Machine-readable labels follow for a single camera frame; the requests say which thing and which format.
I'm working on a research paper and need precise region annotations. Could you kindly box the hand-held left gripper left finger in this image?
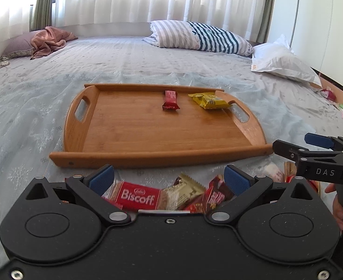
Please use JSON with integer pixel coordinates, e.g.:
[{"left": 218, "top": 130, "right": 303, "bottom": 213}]
[{"left": 24, "top": 164, "right": 131, "bottom": 226}]

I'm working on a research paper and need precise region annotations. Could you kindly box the pink blanket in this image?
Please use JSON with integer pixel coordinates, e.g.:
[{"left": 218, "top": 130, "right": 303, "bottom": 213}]
[{"left": 30, "top": 26, "right": 79, "bottom": 60}]

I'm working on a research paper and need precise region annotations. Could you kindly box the red and white toy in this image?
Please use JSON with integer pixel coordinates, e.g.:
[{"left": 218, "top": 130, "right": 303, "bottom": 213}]
[{"left": 320, "top": 89, "right": 337, "bottom": 101}]

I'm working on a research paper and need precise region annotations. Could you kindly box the white pillow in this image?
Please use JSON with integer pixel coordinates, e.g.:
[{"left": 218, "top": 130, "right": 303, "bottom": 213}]
[{"left": 251, "top": 33, "right": 322, "bottom": 89}]

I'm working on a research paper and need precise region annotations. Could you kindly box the wooden tray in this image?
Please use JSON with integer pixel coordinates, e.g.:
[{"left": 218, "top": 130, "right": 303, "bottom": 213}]
[{"left": 49, "top": 83, "right": 274, "bottom": 169}]

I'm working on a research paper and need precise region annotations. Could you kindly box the pale pink snack packet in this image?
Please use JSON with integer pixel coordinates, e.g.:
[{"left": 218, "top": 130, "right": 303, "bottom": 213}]
[{"left": 263, "top": 163, "right": 285, "bottom": 183}]

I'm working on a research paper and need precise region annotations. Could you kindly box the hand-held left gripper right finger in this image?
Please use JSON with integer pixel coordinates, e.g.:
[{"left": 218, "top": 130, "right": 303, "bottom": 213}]
[{"left": 208, "top": 165, "right": 318, "bottom": 226}]

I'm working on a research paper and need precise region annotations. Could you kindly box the person's right hand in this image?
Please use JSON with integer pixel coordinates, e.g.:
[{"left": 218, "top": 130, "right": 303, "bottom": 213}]
[{"left": 325, "top": 184, "right": 343, "bottom": 231}]

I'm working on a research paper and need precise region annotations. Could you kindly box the green curtain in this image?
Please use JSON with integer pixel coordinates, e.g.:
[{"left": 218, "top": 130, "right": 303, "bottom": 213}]
[
  {"left": 257, "top": 0, "right": 277, "bottom": 43},
  {"left": 30, "top": 0, "right": 57, "bottom": 31}
]

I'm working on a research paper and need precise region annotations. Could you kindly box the dark red chocolate packet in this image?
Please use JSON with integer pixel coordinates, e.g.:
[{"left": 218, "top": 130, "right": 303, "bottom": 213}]
[{"left": 208, "top": 175, "right": 235, "bottom": 210}]

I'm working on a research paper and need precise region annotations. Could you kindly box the striped pillow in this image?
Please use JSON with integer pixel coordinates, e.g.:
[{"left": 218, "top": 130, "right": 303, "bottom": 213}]
[{"left": 142, "top": 20, "right": 254, "bottom": 56}]

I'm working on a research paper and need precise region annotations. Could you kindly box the white sheer curtain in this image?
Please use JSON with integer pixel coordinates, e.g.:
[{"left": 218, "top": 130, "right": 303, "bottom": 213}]
[{"left": 0, "top": 0, "right": 277, "bottom": 47}]

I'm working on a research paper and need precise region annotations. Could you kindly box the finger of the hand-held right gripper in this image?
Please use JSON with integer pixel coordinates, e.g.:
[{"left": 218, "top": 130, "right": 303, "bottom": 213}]
[
  {"left": 272, "top": 139, "right": 343, "bottom": 164},
  {"left": 305, "top": 133, "right": 343, "bottom": 152}
]

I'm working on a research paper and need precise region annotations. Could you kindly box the small dark red snack bar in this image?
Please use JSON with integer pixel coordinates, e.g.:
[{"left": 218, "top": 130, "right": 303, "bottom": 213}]
[{"left": 162, "top": 90, "right": 180, "bottom": 111}]

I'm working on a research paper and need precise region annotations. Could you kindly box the yellow snack packet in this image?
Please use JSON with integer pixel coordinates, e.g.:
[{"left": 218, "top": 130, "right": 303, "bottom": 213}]
[{"left": 188, "top": 92, "right": 233, "bottom": 110}]

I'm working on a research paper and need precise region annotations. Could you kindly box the white wardrobe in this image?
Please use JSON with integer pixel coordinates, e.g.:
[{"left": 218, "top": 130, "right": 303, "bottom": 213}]
[{"left": 266, "top": 0, "right": 343, "bottom": 94}]

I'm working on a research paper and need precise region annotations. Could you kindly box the red biscuit packet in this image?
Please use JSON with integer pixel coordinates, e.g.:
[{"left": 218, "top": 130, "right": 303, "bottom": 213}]
[{"left": 101, "top": 181, "right": 169, "bottom": 212}]

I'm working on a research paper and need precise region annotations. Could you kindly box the purple pillow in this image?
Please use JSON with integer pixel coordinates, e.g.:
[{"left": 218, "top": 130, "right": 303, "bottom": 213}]
[{"left": 0, "top": 31, "right": 39, "bottom": 60}]

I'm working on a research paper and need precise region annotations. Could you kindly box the beige wafer packet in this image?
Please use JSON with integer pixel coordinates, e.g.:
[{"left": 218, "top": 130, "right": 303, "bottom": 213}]
[{"left": 163, "top": 173, "right": 206, "bottom": 210}]

